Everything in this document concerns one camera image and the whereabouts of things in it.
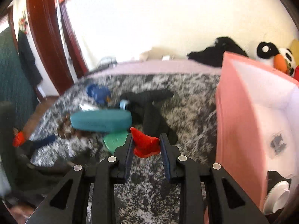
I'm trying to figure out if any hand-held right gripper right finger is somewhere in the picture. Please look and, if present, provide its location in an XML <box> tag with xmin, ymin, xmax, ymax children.
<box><xmin>159</xmin><ymin>133</ymin><xmax>270</xmax><ymax>224</ymax></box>

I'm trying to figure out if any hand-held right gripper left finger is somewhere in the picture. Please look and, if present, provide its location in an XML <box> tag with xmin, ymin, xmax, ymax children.
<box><xmin>26</xmin><ymin>133</ymin><xmax>134</xmax><ymax>224</ymax></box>

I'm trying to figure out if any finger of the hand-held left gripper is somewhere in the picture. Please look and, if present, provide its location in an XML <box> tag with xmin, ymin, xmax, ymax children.
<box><xmin>32</xmin><ymin>134</ymin><xmax>57</xmax><ymax>149</ymax></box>

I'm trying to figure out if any red cone cup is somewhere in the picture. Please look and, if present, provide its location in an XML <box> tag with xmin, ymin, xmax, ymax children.
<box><xmin>130</xmin><ymin>127</ymin><xmax>161</xmax><ymax>158</ymax></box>

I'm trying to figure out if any pink cardboard box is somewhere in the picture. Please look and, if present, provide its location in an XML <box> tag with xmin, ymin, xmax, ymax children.
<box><xmin>204</xmin><ymin>52</ymin><xmax>299</xmax><ymax>224</ymax></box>

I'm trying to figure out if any green plastic piece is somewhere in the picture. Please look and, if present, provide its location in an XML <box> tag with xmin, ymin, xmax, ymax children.
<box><xmin>103</xmin><ymin>131</ymin><xmax>129</xmax><ymax>152</ymax></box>

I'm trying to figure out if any small red object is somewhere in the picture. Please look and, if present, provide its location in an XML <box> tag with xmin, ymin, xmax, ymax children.
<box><xmin>13</xmin><ymin>132</ymin><xmax>25</xmax><ymax>147</ymax></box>

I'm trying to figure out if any teal glasses case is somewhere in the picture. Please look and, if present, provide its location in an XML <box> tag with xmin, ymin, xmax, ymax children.
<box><xmin>70</xmin><ymin>109</ymin><xmax>132</xmax><ymax>133</ymax></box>

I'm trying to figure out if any silver foil packet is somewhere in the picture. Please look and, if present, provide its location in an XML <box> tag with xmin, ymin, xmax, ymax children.
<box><xmin>79</xmin><ymin>104</ymin><xmax>99</xmax><ymax>112</ymax></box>

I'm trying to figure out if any grey printed blanket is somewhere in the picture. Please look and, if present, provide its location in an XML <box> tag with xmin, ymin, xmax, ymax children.
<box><xmin>30</xmin><ymin>73</ymin><xmax>221</xmax><ymax>224</ymax></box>

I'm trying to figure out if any blue plastic toy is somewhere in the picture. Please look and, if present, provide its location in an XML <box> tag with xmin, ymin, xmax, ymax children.
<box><xmin>86</xmin><ymin>84</ymin><xmax>112</xmax><ymax>105</ymax></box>

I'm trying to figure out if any dark green quilted cover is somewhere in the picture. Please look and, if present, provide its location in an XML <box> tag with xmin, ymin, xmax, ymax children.
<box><xmin>0</xmin><ymin>26</ymin><xmax>32</xmax><ymax>131</ymax></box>

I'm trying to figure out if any dark hanging garment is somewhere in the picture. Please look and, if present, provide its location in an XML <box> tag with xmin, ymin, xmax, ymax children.
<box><xmin>17</xmin><ymin>31</ymin><xmax>43</xmax><ymax>87</ymax></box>

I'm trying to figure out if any pink bed sheet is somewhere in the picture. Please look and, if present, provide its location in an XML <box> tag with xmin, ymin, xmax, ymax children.
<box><xmin>86</xmin><ymin>59</ymin><xmax>222</xmax><ymax>76</ymax></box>

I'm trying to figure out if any black clothing pile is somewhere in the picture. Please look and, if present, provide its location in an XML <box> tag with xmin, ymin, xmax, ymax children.
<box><xmin>187</xmin><ymin>37</ymin><xmax>249</xmax><ymax>68</ymax></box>

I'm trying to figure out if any small grey object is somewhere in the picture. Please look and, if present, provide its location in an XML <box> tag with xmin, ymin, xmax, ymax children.
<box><xmin>270</xmin><ymin>133</ymin><xmax>287</xmax><ymax>155</ymax></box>

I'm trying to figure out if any orange plush carrot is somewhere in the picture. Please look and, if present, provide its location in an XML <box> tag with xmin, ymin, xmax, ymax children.
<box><xmin>274</xmin><ymin>54</ymin><xmax>288</xmax><ymax>73</ymax></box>

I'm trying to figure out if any panda plush toy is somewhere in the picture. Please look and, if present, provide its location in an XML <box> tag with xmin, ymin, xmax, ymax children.
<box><xmin>278</xmin><ymin>48</ymin><xmax>297</xmax><ymax>75</ymax></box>

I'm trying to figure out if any yellow pillow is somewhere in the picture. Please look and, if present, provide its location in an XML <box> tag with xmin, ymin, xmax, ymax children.
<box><xmin>289</xmin><ymin>38</ymin><xmax>299</xmax><ymax>52</ymax></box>

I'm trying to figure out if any brown bead bracelet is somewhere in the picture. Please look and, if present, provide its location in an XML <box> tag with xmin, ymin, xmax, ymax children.
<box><xmin>57</xmin><ymin>113</ymin><xmax>94</xmax><ymax>140</ymax></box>

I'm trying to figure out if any white cable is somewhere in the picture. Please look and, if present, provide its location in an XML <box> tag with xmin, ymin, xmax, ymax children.
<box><xmin>100</xmin><ymin>56</ymin><xmax>117</xmax><ymax>67</ymax></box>

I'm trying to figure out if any dark red door frame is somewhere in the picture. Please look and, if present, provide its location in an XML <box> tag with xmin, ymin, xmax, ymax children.
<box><xmin>26</xmin><ymin>0</ymin><xmax>89</xmax><ymax>96</ymax></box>

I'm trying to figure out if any flower wall decal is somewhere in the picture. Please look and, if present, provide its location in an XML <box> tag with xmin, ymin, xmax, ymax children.
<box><xmin>19</xmin><ymin>10</ymin><xmax>29</xmax><ymax>34</ymax></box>

